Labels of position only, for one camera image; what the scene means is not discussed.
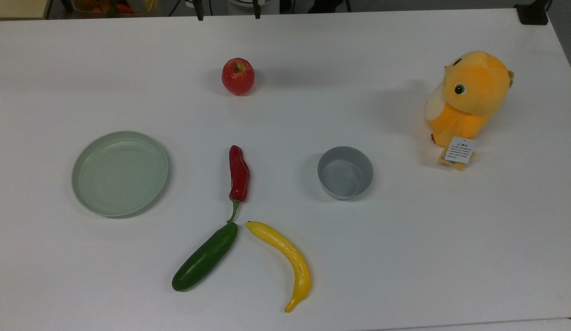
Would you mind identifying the grey bowl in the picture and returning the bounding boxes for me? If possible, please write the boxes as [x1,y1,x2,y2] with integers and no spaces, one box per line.
[317,146,374,200]

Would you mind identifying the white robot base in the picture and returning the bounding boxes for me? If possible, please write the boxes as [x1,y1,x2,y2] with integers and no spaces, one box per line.
[227,0,280,15]

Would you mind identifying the clear box of vegetables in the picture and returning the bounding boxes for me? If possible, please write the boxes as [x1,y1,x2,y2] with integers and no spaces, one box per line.
[73,0,158,17]

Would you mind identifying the pale green plate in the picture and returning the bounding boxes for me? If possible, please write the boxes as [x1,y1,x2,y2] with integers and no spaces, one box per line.
[72,131,169,217]

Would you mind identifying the red chili pepper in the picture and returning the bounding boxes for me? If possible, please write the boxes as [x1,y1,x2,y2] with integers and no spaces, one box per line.
[227,145,251,224]

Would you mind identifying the white side table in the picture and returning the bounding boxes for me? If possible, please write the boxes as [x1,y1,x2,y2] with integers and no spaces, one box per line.
[377,318,571,331]

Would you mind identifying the white paper toy tag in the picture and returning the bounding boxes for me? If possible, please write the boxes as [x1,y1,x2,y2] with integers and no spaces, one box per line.
[439,136,478,170]

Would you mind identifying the orange plush toy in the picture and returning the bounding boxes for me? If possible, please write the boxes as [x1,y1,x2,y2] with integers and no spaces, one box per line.
[425,51,515,148]

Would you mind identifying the red apple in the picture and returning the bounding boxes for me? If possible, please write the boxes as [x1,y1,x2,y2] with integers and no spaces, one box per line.
[221,57,256,96]

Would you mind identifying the green cucumber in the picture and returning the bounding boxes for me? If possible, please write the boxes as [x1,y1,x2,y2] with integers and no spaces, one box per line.
[171,222,239,292]

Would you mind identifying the black table clamp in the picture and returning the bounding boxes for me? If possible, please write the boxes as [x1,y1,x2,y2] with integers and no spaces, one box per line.
[514,0,551,25]

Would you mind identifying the yellow banana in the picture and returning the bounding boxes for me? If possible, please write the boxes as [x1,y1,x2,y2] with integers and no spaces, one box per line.
[246,221,312,313]

